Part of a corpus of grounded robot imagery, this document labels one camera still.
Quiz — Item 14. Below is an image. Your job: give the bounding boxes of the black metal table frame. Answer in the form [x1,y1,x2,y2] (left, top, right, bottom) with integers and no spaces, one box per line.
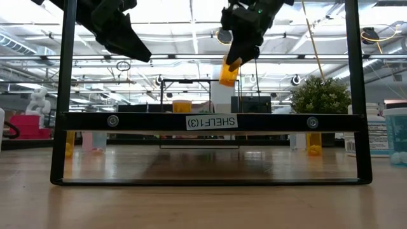
[0,138,407,152]

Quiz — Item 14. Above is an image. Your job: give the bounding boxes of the large orange pill bottle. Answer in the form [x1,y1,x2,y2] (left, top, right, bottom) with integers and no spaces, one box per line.
[172,99,193,114]
[218,54,242,88]

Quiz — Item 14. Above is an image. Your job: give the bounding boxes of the large white supplement bottle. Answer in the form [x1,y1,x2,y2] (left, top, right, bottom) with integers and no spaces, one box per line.
[343,102,390,158]
[0,107,6,153]

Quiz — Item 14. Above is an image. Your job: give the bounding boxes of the white robot figure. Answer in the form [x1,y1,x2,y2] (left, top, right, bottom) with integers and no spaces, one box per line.
[24,88,52,128]

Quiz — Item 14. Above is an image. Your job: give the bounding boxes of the red stacked boxes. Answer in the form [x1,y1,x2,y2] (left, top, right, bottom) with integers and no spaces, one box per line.
[8,114,52,140]

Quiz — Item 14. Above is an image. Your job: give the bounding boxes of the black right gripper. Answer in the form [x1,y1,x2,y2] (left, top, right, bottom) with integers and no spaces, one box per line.
[221,0,287,73]

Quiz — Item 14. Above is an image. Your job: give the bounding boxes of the black curved cable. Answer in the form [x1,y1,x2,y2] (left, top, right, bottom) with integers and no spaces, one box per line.
[0,120,21,140]

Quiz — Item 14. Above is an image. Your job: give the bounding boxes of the small orange pill bottle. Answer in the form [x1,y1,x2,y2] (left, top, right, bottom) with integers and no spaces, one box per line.
[306,132,323,156]
[65,130,76,158]

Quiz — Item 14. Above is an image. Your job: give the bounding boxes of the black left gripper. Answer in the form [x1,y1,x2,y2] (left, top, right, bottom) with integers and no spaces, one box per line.
[90,0,153,63]

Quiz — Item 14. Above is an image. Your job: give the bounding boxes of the black monitor row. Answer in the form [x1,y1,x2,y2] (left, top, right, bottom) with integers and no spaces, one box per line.
[117,104,174,113]

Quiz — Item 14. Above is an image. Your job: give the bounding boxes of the yellow hanging cable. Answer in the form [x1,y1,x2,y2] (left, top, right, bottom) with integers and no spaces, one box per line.
[300,0,327,82]

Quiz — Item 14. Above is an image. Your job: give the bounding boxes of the wooden tray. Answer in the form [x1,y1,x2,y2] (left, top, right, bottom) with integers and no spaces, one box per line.
[50,0,373,187]

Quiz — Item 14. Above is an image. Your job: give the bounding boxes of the dark desk monitor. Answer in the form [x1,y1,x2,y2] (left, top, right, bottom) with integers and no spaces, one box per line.
[383,99,407,109]

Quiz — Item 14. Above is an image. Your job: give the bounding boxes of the green potted plant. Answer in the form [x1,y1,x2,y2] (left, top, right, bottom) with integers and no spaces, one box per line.
[289,75,352,148]

